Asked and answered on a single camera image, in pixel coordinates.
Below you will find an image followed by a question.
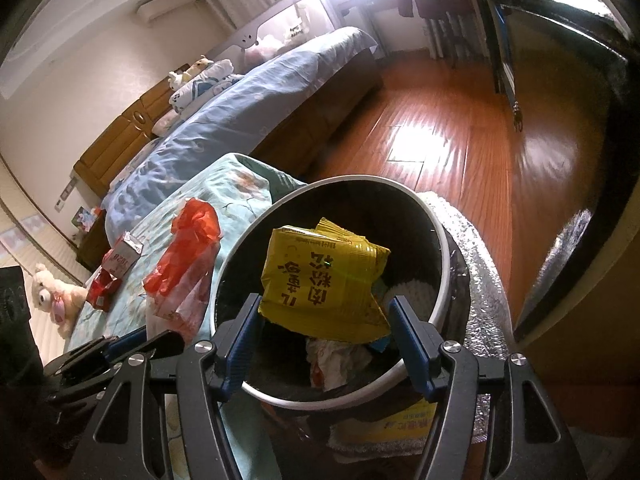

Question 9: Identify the white spiky ball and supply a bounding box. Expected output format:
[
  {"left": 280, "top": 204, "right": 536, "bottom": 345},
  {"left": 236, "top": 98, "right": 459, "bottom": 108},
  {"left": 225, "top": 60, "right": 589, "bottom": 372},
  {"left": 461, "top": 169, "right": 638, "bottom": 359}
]
[{"left": 387, "top": 280, "right": 441, "bottom": 321}]

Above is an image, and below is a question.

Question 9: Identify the black trash bin white rim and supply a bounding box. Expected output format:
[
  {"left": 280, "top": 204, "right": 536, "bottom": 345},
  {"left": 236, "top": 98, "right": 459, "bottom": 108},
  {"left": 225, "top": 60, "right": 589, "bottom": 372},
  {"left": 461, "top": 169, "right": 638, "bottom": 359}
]
[{"left": 215, "top": 180, "right": 473, "bottom": 421}]

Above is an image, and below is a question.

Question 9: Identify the wooden headboard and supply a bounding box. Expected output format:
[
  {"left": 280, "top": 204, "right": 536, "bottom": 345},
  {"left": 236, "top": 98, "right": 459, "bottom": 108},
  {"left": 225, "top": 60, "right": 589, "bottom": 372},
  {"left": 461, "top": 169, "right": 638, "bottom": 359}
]
[{"left": 74, "top": 62, "right": 191, "bottom": 198}]

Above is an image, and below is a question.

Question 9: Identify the white radiator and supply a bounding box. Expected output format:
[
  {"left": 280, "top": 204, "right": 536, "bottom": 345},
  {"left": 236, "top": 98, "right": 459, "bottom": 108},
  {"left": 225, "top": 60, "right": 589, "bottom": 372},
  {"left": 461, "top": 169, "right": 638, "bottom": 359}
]
[{"left": 425, "top": 12, "right": 483, "bottom": 61}]

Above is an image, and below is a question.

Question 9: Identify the pink plush bundle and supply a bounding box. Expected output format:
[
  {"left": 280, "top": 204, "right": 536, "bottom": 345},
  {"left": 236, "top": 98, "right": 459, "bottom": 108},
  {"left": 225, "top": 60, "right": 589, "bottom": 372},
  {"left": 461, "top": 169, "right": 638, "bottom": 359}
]
[{"left": 247, "top": 32, "right": 288, "bottom": 63}]

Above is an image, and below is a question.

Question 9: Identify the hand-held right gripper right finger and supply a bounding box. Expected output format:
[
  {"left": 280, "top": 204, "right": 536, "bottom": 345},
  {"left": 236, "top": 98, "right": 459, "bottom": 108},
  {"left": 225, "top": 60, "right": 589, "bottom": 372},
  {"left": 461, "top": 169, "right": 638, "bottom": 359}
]
[{"left": 387, "top": 295, "right": 588, "bottom": 480}]

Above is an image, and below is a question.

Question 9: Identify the orange-red plastic bag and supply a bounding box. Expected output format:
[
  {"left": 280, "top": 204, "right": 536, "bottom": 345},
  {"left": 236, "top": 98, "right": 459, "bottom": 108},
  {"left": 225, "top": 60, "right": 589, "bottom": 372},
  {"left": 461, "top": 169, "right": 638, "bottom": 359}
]
[{"left": 142, "top": 197, "right": 222, "bottom": 341}]

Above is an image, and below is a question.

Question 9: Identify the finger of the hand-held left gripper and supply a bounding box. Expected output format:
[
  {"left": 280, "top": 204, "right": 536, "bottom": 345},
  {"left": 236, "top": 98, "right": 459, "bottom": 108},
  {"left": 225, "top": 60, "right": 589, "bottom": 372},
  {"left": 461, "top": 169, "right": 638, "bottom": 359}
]
[
  {"left": 44, "top": 326, "right": 149, "bottom": 387},
  {"left": 120, "top": 330, "right": 184, "bottom": 370}
]

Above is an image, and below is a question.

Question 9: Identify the yellow plush bear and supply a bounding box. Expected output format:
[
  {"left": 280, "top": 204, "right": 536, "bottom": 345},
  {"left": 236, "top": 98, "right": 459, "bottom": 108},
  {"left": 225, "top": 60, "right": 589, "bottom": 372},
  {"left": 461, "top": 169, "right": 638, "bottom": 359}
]
[{"left": 187, "top": 55, "right": 216, "bottom": 81}]

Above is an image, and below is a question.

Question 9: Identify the printed tissue box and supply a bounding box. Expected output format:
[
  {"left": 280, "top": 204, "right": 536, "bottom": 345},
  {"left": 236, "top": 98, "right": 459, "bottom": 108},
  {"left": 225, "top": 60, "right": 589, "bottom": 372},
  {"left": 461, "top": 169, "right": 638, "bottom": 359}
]
[{"left": 72, "top": 205, "right": 101, "bottom": 233}]

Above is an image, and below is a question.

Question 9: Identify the white round trash bin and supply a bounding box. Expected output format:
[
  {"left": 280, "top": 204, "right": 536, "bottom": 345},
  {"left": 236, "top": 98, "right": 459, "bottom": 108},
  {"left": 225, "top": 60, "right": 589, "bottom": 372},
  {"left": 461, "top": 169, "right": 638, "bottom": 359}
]
[{"left": 212, "top": 175, "right": 451, "bottom": 408}]

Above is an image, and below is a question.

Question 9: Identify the cartoon print paper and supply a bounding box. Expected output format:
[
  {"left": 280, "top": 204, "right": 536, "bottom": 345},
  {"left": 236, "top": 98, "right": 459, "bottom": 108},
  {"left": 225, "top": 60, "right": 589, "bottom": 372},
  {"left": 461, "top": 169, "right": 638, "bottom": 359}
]
[{"left": 305, "top": 337, "right": 373, "bottom": 391}]

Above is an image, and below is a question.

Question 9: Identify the silver foil mat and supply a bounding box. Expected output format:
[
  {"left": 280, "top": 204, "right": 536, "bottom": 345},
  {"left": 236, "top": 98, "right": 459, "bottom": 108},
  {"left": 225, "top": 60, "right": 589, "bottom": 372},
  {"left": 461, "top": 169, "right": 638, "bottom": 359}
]
[{"left": 327, "top": 190, "right": 513, "bottom": 461}]

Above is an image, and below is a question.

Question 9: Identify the grey bed rail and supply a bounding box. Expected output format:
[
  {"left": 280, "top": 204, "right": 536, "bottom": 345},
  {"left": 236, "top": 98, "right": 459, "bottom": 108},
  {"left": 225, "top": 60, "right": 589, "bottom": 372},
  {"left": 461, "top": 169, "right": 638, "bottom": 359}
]
[{"left": 207, "top": 0, "right": 346, "bottom": 68}]

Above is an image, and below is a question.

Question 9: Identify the cartoon print pillow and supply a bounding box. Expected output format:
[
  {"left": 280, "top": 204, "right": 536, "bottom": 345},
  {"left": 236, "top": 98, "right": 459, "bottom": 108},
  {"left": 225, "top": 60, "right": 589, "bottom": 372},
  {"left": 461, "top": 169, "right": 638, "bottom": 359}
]
[{"left": 169, "top": 59, "right": 246, "bottom": 116}]

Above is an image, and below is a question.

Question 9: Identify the yellow printed bag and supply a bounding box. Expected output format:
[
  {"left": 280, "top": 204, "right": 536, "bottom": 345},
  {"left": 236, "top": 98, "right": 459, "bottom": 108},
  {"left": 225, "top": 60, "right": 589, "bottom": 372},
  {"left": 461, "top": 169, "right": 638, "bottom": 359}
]
[{"left": 327, "top": 402, "right": 436, "bottom": 453}]

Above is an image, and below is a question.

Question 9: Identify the brown bed base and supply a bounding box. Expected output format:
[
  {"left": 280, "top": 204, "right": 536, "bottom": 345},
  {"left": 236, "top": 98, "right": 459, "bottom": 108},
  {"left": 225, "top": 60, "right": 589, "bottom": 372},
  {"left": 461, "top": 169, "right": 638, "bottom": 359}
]
[{"left": 250, "top": 45, "right": 386, "bottom": 176}]

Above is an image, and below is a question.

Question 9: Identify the red snack packet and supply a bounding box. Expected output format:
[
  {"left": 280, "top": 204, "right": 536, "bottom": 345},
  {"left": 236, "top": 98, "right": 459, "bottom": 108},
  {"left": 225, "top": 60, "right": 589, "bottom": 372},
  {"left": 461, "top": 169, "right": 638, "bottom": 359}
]
[{"left": 85, "top": 265, "right": 123, "bottom": 311}]

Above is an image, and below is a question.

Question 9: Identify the dark wooden nightstand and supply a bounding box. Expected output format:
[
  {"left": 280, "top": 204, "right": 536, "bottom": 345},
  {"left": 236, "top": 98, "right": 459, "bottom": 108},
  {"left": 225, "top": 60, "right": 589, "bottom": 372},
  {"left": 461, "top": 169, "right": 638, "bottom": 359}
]
[{"left": 75, "top": 207, "right": 108, "bottom": 271}]

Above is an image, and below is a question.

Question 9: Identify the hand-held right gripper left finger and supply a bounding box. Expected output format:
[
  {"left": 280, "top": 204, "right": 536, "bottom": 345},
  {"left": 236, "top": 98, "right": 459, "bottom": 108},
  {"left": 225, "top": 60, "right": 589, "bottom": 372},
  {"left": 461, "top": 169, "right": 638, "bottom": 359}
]
[{"left": 70, "top": 292, "right": 266, "bottom": 480}]

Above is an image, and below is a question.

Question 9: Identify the small white pillow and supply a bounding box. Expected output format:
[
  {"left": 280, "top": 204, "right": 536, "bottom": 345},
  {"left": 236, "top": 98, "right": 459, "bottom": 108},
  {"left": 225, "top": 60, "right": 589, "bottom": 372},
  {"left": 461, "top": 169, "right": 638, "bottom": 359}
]
[{"left": 150, "top": 107, "right": 183, "bottom": 136}]

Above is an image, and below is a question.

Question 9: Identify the yellow snack packet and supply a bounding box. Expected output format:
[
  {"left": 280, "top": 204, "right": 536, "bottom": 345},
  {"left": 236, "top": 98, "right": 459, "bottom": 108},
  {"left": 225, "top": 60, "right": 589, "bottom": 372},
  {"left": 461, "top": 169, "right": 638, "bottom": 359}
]
[{"left": 257, "top": 217, "right": 393, "bottom": 343}]

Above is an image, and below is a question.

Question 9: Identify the bed with blue quilt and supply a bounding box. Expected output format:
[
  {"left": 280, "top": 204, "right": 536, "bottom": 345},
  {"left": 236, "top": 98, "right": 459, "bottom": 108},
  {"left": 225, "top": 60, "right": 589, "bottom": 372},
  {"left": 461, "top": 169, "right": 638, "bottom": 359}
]
[{"left": 102, "top": 25, "right": 378, "bottom": 233}]

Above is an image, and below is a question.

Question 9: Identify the teal floral quilt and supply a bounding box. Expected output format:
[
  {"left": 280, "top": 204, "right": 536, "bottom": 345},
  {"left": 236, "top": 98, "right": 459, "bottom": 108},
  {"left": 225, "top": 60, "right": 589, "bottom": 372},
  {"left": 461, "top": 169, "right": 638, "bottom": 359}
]
[{"left": 65, "top": 152, "right": 311, "bottom": 480}]

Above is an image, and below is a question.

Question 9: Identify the white plush toy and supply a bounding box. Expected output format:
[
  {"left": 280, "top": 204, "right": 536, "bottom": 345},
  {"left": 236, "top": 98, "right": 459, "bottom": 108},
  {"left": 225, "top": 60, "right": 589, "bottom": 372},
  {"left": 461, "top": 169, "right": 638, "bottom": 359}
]
[{"left": 31, "top": 262, "right": 88, "bottom": 338}]

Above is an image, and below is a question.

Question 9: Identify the red and white carton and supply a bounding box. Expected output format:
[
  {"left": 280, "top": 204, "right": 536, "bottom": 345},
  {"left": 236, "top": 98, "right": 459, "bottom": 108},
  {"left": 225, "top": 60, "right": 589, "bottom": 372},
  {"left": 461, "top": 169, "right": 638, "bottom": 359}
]
[{"left": 102, "top": 230, "right": 145, "bottom": 278}]

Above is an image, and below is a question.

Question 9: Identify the white air conditioner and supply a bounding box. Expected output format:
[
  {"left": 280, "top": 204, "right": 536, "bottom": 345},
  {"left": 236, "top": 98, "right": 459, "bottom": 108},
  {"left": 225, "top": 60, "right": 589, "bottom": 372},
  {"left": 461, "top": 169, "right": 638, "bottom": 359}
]
[{"left": 137, "top": 0, "right": 198, "bottom": 23}]

